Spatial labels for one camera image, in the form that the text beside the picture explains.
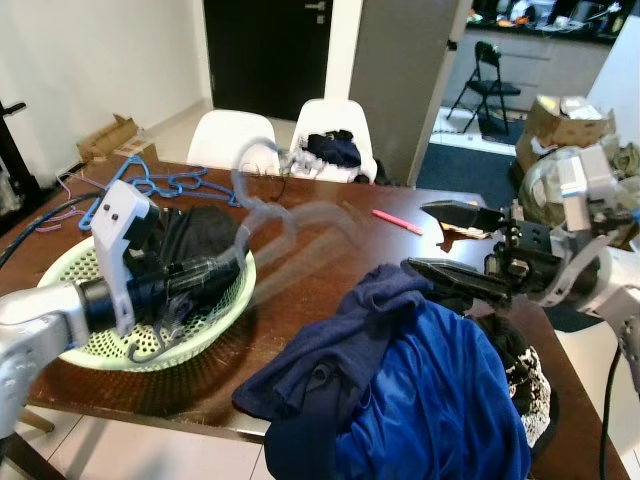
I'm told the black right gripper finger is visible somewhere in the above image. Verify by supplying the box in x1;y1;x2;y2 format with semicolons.
405;258;513;309
420;200;513;233

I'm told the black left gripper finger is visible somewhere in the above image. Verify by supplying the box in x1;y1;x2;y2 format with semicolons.
205;238;251;271
208;258;251;293

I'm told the black Petronas printed shirt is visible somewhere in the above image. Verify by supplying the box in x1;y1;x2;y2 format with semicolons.
125;205;249;301

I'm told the grey plastic hanger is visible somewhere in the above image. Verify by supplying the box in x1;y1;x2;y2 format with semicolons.
230;135;359;301

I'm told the navy blue garment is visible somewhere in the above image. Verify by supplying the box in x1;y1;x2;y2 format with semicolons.
232;262;441;480

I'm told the green plastic basket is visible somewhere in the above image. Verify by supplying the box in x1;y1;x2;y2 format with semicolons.
38;235;258;373

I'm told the pink pen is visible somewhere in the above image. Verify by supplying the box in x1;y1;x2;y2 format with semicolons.
372;208;424;236

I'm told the white shell chair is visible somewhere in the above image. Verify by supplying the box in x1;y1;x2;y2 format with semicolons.
290;97;379;184
187;108;283;173

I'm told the black white patterned garment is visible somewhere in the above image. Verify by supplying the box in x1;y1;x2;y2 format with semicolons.
480;315;553;451

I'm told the royal blue jersey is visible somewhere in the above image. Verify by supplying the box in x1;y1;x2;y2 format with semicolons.
335;300;531;480

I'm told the dark clothes pile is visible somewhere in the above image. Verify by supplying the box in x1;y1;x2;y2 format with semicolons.
288;130;363;181

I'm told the flat open cardboard box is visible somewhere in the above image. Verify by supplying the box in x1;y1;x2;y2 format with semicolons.
78;113;159;164

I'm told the black folding chair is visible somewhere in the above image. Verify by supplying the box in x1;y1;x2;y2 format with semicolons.
445;40;523;136

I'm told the grey kitchen counter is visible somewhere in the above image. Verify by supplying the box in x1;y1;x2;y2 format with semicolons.
455;0;640;101

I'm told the black stand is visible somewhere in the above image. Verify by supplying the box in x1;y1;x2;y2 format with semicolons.
0;98;43;206

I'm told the black door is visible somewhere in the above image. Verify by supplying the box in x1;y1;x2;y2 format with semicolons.
203;0;333;123

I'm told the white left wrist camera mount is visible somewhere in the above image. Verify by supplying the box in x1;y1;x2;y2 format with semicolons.
90;180;161;336

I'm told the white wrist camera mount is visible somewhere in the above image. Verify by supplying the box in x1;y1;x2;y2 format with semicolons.
90;180;161;336
530;148;626;309

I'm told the blue wire hanger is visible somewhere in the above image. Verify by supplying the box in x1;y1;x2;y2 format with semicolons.
78;155;241;231

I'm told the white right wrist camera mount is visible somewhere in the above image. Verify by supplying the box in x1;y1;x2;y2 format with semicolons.
530;148;626;309

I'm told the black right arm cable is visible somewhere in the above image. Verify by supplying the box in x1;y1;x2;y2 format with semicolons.
598;340;623;480

